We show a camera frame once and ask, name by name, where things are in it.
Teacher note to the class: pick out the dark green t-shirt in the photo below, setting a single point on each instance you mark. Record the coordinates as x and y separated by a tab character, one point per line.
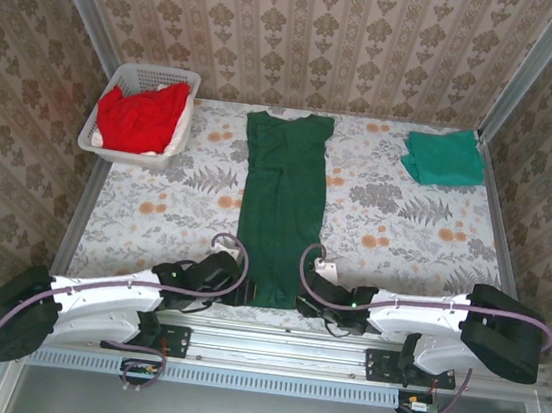
281	207

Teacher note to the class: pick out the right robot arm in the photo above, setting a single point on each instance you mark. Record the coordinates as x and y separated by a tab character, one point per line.
419	315

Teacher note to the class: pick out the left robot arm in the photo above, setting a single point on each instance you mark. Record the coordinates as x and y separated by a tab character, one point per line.
91	315

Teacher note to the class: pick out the wide aluminium extrusion beam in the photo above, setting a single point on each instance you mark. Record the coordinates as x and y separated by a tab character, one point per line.
279	348

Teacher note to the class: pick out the floral print tablecloth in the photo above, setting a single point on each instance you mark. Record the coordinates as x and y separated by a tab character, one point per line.
402	242

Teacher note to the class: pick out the black controller module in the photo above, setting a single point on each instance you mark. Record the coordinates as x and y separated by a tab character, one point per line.
417	406
140	371

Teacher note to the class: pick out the red t-shirt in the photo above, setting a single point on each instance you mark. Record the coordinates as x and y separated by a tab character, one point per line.
135	119

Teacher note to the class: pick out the teal folded t-shirt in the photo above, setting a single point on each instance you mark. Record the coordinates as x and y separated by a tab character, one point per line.
443	156

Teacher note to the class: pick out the white plastic laundry basket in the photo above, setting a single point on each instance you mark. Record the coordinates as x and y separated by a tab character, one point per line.
146	75

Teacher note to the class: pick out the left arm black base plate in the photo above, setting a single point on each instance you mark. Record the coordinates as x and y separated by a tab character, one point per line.
176	340

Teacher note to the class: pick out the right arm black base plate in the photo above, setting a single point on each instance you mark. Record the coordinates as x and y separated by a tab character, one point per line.
384	368

